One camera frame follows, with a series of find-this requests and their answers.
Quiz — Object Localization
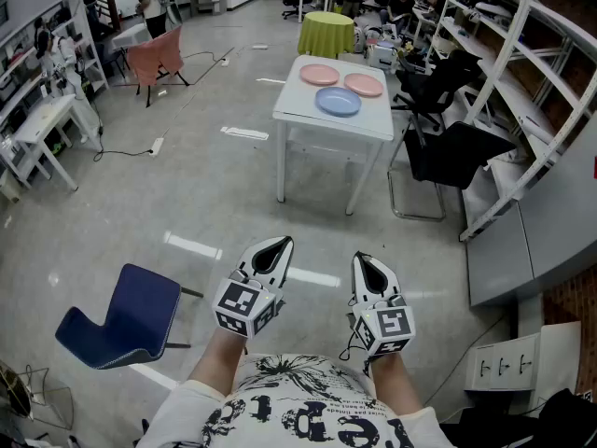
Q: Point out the black cloth stand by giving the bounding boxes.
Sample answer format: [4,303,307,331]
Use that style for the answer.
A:
[134,63,191,109]

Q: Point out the person's white printed shirt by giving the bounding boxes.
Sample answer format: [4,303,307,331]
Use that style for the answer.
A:
[134,352,461,448]

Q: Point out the black bag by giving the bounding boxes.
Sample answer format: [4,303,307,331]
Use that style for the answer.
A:
[440,387,597,448]

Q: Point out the white cabinet with handles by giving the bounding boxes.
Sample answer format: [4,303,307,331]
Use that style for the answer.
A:
[464,332,542,392]

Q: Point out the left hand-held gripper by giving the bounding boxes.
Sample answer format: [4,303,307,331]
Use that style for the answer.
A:
[212,235,295,341]

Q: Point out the black metal-frame chair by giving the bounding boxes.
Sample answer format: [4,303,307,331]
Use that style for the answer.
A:
[386,119,518,222]

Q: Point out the white metal shelf rack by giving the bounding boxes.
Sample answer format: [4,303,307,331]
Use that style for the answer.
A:
[426,0,597,243]

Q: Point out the metal wire rack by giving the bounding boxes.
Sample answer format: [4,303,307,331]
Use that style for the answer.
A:
[0,361,76,438]

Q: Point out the white folding table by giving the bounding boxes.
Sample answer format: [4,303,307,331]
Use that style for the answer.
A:
[272,53,396,217]

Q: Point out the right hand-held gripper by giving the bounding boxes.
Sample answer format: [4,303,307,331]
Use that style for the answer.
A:
[347,250,416,357]

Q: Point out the blue chair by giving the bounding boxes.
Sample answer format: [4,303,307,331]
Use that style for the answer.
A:
[54,262,205,371]

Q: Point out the white desk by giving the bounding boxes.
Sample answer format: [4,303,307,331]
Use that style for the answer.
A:
[0,93,103,193]

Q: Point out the white cloth-covered table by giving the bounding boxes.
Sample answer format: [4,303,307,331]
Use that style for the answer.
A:
[111,22,153,51]

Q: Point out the blue big plate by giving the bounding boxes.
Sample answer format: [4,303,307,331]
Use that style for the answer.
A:
[314,86,363,118]

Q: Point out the white round device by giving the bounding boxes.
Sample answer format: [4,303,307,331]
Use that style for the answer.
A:
[471,0,514,21]

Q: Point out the pink big plate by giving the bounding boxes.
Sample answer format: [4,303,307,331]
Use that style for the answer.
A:
[343,72,385,98]
[298,63,340,87]

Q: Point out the white storage shelf unit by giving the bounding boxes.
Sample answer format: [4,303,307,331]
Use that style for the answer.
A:
[0,0,111,125]

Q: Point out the salmon pink chair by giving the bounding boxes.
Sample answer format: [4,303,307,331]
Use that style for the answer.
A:
[126,25,185,88]

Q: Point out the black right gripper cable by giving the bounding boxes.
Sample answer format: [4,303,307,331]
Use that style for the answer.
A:
[339,313,374,377]

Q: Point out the white storage box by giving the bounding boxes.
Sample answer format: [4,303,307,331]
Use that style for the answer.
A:
[367,39,398,72]

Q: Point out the black power cable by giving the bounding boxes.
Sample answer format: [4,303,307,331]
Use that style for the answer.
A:
[92,100,155,162]

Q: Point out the person's right forearm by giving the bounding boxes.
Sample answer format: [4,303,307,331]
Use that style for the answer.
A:
[370,352,426,414]

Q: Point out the black office chair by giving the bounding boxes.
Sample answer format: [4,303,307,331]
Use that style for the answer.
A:
[393,49,484,133]

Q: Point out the person's left forearm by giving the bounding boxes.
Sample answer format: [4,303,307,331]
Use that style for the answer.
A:
[179,327,248,399]

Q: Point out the green-covered round table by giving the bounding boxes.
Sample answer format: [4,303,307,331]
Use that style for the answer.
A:
[297,10,356,61]

